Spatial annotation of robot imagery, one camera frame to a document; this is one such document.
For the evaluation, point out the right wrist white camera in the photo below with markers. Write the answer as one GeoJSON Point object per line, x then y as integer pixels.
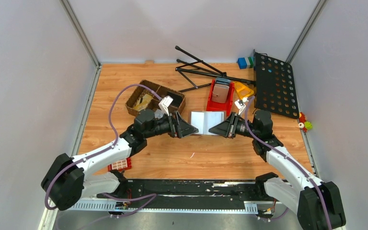
{"type": "Point", "coordinates": [241, 105]}

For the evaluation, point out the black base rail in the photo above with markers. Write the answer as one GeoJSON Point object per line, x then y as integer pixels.
{"type": "Point", "coordinates": [186, 196]}

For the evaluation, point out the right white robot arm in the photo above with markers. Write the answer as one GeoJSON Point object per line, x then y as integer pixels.
{"type": "Point", "coordinates": [317, 204]}

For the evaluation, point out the pink wallet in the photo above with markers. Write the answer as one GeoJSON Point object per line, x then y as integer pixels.
{"type": "Point", "coordinates": [220, 93]}

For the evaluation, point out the gold card in basket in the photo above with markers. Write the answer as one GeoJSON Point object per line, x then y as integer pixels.
{"type": "Point", "coordinates": [142, 102]}

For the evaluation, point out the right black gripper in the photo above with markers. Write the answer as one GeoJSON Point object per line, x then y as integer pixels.
{"type": "Point", "coordinates": [227, 127]}

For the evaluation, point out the black card in basket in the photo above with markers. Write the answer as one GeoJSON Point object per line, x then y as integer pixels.
{"type": "Point", "coordinates": [176, 99]}

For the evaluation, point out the wrist white camera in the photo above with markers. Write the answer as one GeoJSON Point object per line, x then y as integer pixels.
{"type": "Point", "coordinates": [241, 105]}
{"type": "Point", "coordinates": [164, 104]}

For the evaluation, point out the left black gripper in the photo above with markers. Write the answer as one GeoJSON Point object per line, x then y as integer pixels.
{"type": "Point", "coordinates": [179, 128]}

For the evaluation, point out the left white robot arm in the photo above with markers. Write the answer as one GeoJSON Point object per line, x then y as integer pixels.
{"type": "Point", "coordinates": [71, 178]}

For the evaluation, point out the black perforated metal tray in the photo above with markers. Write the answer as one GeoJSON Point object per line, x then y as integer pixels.
{"type": "Point", "coordinates": [275, 86]}

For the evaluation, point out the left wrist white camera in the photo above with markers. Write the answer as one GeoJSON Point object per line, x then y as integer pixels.
{"type": "Point", "coordinates": [164, 104]}

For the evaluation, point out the yellow plastic frame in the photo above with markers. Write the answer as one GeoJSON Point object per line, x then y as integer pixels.
{"type": "Point", "coordinates": [243, 90]}

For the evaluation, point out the blue green toy block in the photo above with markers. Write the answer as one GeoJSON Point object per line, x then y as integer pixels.
{"type": "Point", "coordinates": [245, 63]}

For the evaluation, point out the black folded tripod stand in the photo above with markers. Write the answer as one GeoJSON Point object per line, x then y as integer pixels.
{"type": "Point", "coordinates": [200, 67]}

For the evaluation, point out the woven wicker basket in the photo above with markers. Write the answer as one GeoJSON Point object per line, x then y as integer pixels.
{"type": "Point", "coordinates": [153, 105]}

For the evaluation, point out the red green toy pieces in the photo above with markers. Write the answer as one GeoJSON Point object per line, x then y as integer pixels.
{"type": "Point", "coordinates": [304, 124]}

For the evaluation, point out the red white small tray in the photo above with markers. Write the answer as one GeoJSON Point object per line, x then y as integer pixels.
{"type": "Point", "coordinates": [121, 165]}

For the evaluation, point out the red plastic bin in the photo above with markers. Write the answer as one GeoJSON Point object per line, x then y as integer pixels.
{"type": "Point", "coordinates": [225, 107]}

